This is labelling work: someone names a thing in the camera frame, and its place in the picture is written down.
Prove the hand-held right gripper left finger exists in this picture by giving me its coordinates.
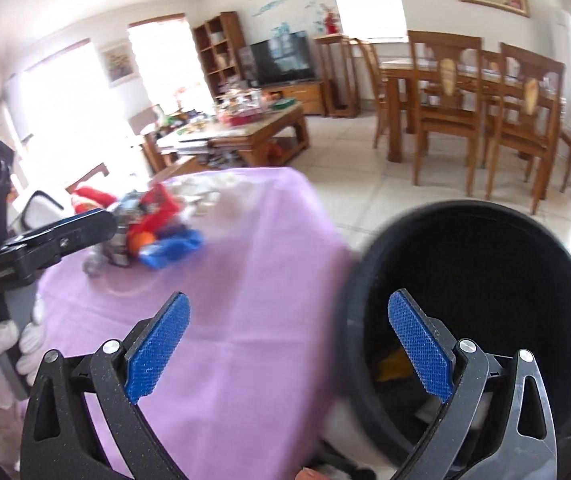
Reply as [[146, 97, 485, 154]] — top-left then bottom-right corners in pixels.
[[20, 291, 191, 480]]

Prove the silver foil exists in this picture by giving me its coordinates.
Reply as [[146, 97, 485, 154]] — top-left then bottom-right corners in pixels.
[[82, 254, 112, 277]]

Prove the black trash bin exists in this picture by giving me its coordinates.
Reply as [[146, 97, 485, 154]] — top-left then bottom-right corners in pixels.
[[335, 200, 571, 471]]

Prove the tall wooden side stand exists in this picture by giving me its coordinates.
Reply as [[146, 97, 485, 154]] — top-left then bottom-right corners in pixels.
[[314, 34, 361, 119]]

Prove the small framed picture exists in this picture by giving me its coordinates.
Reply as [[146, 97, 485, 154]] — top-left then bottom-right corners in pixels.
[[98, 41, 139, 87]]

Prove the wooden coffee table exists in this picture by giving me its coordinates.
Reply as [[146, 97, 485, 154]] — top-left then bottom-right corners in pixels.
[[142, 100, 311, 177]]

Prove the purple tablecloth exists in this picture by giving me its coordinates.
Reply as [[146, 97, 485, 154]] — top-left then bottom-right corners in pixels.
[[35, 167, 361, 480]]

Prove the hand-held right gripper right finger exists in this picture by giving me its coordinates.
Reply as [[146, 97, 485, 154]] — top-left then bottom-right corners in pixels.
[[388, 288, 559, 480]]

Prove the yellow wrapper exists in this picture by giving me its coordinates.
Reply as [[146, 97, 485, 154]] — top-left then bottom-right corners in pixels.
[[376, 350, 413, 382]]

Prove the wooden bookshelf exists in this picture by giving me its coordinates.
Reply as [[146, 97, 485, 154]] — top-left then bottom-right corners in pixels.
[[192, 11, 247, 102]]

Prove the black television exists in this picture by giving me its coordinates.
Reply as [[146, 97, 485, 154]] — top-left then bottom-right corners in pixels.
[[250, 31, 316, 87]]

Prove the orange wrapper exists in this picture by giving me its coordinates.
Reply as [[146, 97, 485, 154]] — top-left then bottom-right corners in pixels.
[[128, 232, 157, 257]]

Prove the red ornament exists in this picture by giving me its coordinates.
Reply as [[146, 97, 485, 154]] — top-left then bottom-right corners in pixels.
[[322, 4, 342, 37]]

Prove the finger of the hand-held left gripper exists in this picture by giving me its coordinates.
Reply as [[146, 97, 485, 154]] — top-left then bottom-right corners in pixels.
[[2, 209, 118, 261]]

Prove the crumpled white tissue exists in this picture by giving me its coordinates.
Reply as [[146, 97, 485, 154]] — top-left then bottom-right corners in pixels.
[[165, 179, 228, 213]]

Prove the wooden dining table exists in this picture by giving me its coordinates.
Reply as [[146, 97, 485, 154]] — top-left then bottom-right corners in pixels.
[[379, 56, 569, 165]]

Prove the wooden television stand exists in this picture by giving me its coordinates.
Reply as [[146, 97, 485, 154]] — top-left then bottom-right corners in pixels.
[[260, 80, 329, 117]]

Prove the white chair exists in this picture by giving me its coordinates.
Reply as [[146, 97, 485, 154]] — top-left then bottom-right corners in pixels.
[[8, 189, 75, 235]]

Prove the red snack packet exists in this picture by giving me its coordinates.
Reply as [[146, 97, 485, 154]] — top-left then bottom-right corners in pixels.
[[138, 184, 186, 237]]

